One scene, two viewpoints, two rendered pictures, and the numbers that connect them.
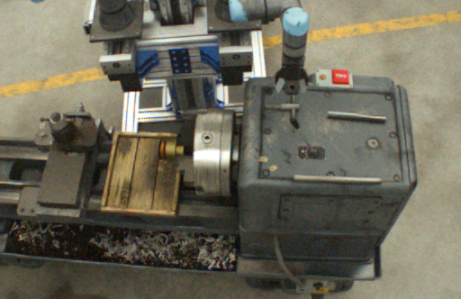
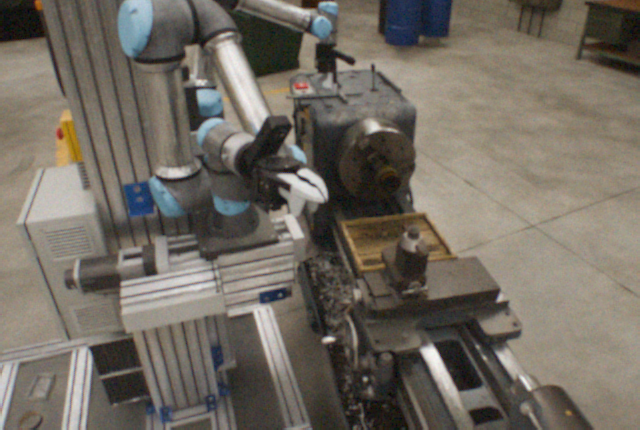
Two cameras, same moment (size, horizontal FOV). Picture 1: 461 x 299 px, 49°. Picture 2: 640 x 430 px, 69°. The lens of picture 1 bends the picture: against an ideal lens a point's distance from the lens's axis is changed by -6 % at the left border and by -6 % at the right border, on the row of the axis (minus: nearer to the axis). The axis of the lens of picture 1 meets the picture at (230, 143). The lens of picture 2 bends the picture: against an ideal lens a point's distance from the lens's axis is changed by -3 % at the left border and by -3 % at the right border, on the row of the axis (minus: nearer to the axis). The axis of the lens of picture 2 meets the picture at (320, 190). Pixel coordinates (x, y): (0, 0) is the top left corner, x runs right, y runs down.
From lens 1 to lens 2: 2.52 m
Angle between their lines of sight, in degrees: 73
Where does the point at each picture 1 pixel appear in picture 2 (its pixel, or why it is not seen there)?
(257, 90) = (330, 109)
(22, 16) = not seen: outside the picture
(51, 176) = (462, 284)
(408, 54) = not seen: hidden behind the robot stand
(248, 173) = (406, 106)
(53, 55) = not seen: outside the picture
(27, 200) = (500, 323)
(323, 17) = (39, 314)
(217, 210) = (401, 200)
